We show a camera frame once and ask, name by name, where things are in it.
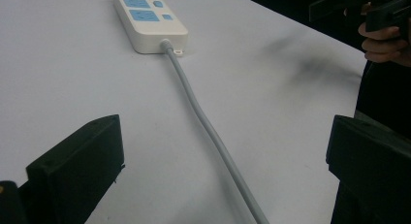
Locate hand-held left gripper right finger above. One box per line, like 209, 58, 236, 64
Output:
325, 114, 411, 224

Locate grey power strip cable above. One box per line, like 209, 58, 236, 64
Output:
160, 38, 270, 224

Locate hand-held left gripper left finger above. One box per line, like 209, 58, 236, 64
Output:
18, 113, 126, 224

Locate white power strip blue sockets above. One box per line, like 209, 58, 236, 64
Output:
111, 0, 189, 55

